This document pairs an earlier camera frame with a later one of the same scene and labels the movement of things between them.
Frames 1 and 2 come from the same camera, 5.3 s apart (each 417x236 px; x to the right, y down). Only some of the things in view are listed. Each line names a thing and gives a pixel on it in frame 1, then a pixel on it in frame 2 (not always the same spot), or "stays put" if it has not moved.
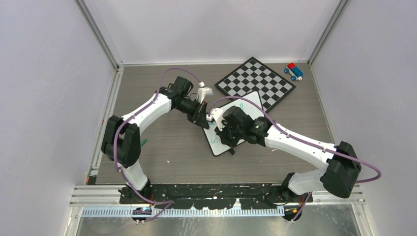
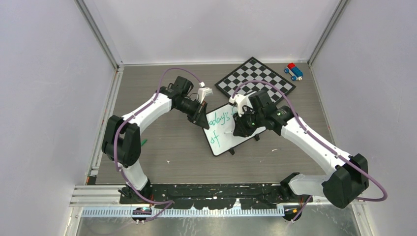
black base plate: [213, 195] stays put
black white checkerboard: [254, 75] stays put
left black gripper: [198, 117] stays put
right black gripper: [232, 142] to [241, 128]
